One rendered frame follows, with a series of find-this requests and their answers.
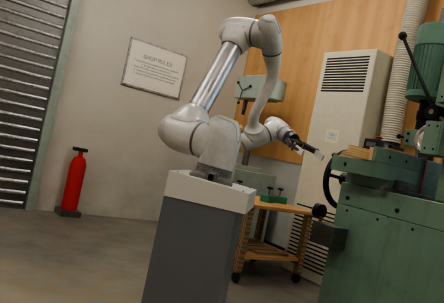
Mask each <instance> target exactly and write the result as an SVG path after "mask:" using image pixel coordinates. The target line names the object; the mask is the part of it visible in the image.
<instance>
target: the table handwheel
mask: <svg viewBox="0 0 444 303"><path fill-rule="evenodd" d="M346 150H347V149H345V150H342V151H346ZM342 151H340V152H337V153H336V154H335V155H340V154H341V152H342ZM331 163H332V158H331V159H330V161H329V162H328V164H327V166H326V169H325V171H324V175H323V183H322V184H323V191H324V195H325V198H326V200H327V201H328V202H329V204H330V205H331V206H333V208H335V209H336V208H337V204H338V203H337V202H335V200H334V199H333V198H332V196H331V194H330V189H329V178H330V177H333V178H336V179H338V180H339V183H340V185H341V184H342V182H345V180H346V173H342V174H340V176H338V175H335V174H331V171H332V169H330V167H331Z"/></svg>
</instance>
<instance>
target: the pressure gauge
mask: <svg viewBox="0 0 444 303"><path fill-rule="evenodd" d="M311 212H312V215H313V217H315V218H318V221H320V222H322V219H323V218H324V217H325V216H326V213H327V208H326V206H325V205H323V204H320V203H316V204H314V205H313V207H312V211H311Z"/></svg>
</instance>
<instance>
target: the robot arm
mask: <svg viewBox="0 0 444 303"><path fill-rule="evenodd" d="M219 37H220V39H221V48H220V49H219V51H218V53H217V55H216V56H215V58H214V60H213V62H212V64H211V65H210V67H209V69H208V70H207V73H206V74H205V76H204V78H203V79H202V81H201V83H200V85H199V87H198V88H197V90H196V92H195V94H194V95H193V97H192V99H191V101H190V103H188V104H184V105H181V107H179V109H177V111H175V112H174V113H173V114H169V115H167V116H166V117H164V118H163V119H162V120H161V122H160V124H159V127H158V134H159V137H160V138H161V140H162V141H163V143H165V144H166V145H167V146H168V147H169V148H171V149H173V150H175V151H178V152H181V153H184V154H188V155H192V156H196V157H198V158H199V159H198V163H197V165H196V169H195V170H194V171H192V172H190V173H189V175H191V176H194V177H197V178H202V179H205V180H209V181H212V182H216V183H219V184H223V185H227V186H230V187H232V185H233V181H232V180H231V176H232V172H233V168H234V166H235V163H236V160H237V156H238V153H239V148H241V149H243V150H246V151H251V150H254V149H257V148H260V147H263V146H264V145H266V144H268V143H270V142H272V141H281V142H282V143H283V144H285V145H287V146H288V147H289V148H290V147H291V150H292V151H293V149H294V151H296V152H297V153H298V154H300V155H301V156H303V154H304V152H305V151H304V149H305V150H307V151H309V152H311V153H313V154H314V155H315V156H316V157H317V158H319V159H320V160H321V161H322V160H323V158H324V155H323V154H322V153H321V152H319V149H316V148H314V147H312V146H311V145H309V144H307V143H306V142H302V141H301V140H299V136H298V134H296V132H295V131H294V130H293V129H292V128H290V127H289V126H288V124H286V123H285V122H284V121H283V120H282V119H279V118H277V117H269V118H268V119H266V121H265V123H264V125H262V124H261V123H259V117H260V114H261V112H262V110H263V108H264V106H265V105H266V102H267V101H268V99H269V97H270V95H271V93H272V92H273V90H274V88H275V86H276V84H277V81H278V78H279V72H280V65H281V55H282V45H283V40H282V33H281V28H280V25H279V22H278V20H277V18H276V17H275V16H274V15H264V16H262V17H260V18H259V19H258V20H257V19H253V18H246V17H232V18H228V19H226V20H224V21H223V22H222V23H221V24H220V26H219ZM251 47H255V48H259V49H261V50H262V56H263V58H264V63H265V65H266V70H267V74H266V79H265V81H264V84H263V86H262V88H261V90H260V92H259V94H258V96H257V98H256V100H255V102H254V104H253V106H252V109H251V111H250V113H249V117H248V125H246V127H245V128H244V131H243V133H241V128H240V126H239V123H238V122H237V121H235V120H233V119H230V118H227V117H225V116H222V115H218V116H214V117H212V118H211V119H209V115H208V113H209V111H210V109H211V107H212V105H213V104H214V102H215V100H216V98H217V97H218V95H219V93H220V91H221V89H222V88H223V85H224V84H225V81H226V80H227V78H228V76H229V74H230V73H231V71H232V69H233V67H234V65H235V63H236V62H237V59H238V58H239V56H240V55H242V54H243V53H244V52H245V51H247V50H248V49H249V48H251ZM302 146H303V148H302Z"/></svg>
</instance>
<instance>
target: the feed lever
mask: <svg viewBox="0 0 444 303"><path fill-rule="evenodd" d="M398 38H399V39H400V40H403V42H404V45H405V47H406V50H407V52H408V55H409V56H410V59H411V62H412V65H413V66H414V69H415V71H416V74H417V76H418V78H419V81H420V83H421V86H422V88H423V90H424V93H425V96H426V98H427V101H428V102H429V105H428V106H427V107H426V108H425V110H424V116H425V117H426V118H427V119H429V120H431V121H444V108H443V107H441V106H438V105H436V104H434V103H433V102H432V99H431V97H430V95H429V92H428V90H427V87H426V85H425V83H424V80H423V78H422V75H421V73H420V70H419V69H418V66H417V64H416V61H415V59H414V56H413V54H412V52H411V49H410V47H409V45H408V42H407V40H406V38H407V33H406V32H400V33H399V35H398Z"/></svg>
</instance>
